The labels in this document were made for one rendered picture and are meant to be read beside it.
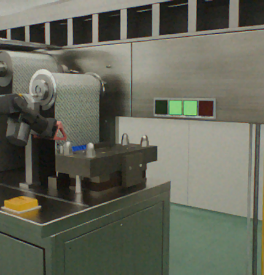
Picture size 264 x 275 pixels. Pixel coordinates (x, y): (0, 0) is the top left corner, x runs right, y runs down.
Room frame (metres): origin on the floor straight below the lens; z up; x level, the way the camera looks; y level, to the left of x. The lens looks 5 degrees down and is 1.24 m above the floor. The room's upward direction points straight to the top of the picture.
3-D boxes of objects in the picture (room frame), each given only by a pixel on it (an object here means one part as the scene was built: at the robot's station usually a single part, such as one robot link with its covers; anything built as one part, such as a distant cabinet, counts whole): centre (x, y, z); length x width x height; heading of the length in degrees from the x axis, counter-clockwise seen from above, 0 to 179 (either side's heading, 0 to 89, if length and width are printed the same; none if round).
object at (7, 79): (1.65, 0.35, 1.34); 0.25 x 0.14 x 0.14; 141
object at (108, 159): (1.40, -0.01, 1.00); 0.40 x 0.16 x 0.06; 141
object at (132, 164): (1.35, -0.09, 0.97); 0.10 x 0.03 x 0.11; 141
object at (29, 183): (1.38, 0.29, 1.05); 0.06 x 0.05 x 0.31; 141
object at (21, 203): (1.10, 0.26, 0.91); 0.07 x 0.07 x 0.02; 51
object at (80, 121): (1.44, 0.11, 1.11); 0.23 x 0.01 x 0.18; 141
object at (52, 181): (1.44, 0.11, 0.92); 0.28 x 0.04 x 0.04; 141
